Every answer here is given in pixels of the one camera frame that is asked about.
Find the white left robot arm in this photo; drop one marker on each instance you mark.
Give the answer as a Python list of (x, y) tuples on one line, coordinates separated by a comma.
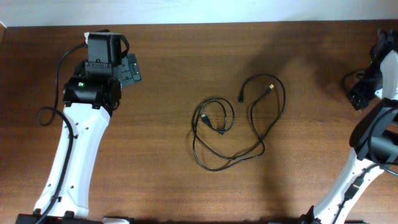
[(90, 97)]

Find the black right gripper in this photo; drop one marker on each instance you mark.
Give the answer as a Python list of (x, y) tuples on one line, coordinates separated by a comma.
[(360, 94)]

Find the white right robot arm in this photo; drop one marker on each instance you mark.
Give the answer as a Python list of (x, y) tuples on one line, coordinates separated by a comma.
[(373, 146)]

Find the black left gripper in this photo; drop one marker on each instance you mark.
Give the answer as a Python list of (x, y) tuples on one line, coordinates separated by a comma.
[(131, 69)]

